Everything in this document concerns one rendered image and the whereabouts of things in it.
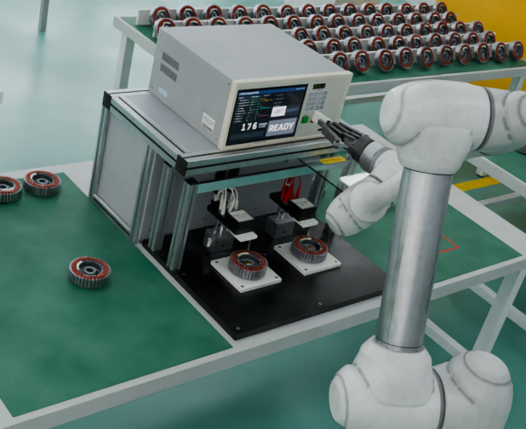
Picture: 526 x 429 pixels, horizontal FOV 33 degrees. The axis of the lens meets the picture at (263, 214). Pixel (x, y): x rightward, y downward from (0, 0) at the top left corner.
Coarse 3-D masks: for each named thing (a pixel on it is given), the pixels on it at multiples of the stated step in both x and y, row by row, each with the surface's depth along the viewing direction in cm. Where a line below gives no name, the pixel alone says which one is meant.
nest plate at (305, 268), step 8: (280, 248) 275; (288, 248) 276; (288, 256) 272; (328, 256) 277; (296, 264) 269; (304, 264) 270; (312, 264) 271; (320, 264) 272; (328, 264) 273; (336, 264) 274; (304, 272) 266; (312, 272) 269
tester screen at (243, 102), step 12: (240, 96) 240; (252, 96) 243; (264, 96) 246; (276, 96) 249; (288, 96) 252; (300, 96) 255; (240, 108) 242; (252, 108) 245; (264, 108) 248; (240, 120) 245; (252, 120) 248; (264, 120) 251; (240, 132) 247; (264, 132) 253
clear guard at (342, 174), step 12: (312, 156) 269; (324, 156) 271; (336, 156) 273; (348, 156) 275; (312, 168) 262; (324, 168) 264; (336, 168) 266; (348, 168) 268; (360, 168) 270; (336, 180) 259; (348, 180) 260; (396, 204) 264
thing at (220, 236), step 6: (210, 228) 267; (210, 234) 265; (216, 234) 265; (222, 234) 266; (228, 234) 266; (204, 240) 268; (216, 240) 264; (222, 240) 266; (228, 240) 267; (210, 246) 266; (216, 246) 265; (222, 246) 267; (228, 246) 269
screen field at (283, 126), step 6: (276, 120) 254; (282, 120) 255; (288, 120) 257; (294, 120) 259; (270, 126) 254; (276, 126) 255; (282, 126) 257; (288, 126) 258; (270, 132) 255; (276, 132) 256; (282, 132) 258; (288, 132) 260
